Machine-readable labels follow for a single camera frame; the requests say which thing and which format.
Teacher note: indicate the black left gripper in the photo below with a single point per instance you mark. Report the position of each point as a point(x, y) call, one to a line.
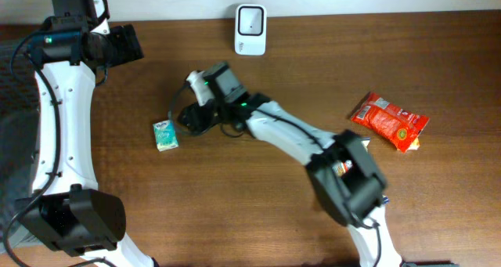
point(130, 45)

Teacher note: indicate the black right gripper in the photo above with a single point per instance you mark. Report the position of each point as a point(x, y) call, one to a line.
point(196, 113)

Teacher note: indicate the teal tissue pack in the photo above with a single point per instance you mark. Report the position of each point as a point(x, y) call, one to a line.
point(165, 136)

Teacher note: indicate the red snack bag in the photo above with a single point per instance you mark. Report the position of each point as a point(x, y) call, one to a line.
point(399, 126)

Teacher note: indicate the yellow snack bag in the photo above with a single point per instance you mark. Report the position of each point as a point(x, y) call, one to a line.
point(359, 179)

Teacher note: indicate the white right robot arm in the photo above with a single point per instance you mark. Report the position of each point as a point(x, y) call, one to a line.
point(265, 120)

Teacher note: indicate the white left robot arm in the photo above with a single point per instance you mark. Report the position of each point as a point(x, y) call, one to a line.
point(66, 210)

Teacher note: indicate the white barcode scanner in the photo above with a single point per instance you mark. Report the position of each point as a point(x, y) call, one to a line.
point(250, 30)

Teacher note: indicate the grey plastic mesh basket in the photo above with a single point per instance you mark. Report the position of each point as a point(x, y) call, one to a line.
point(19, 129)

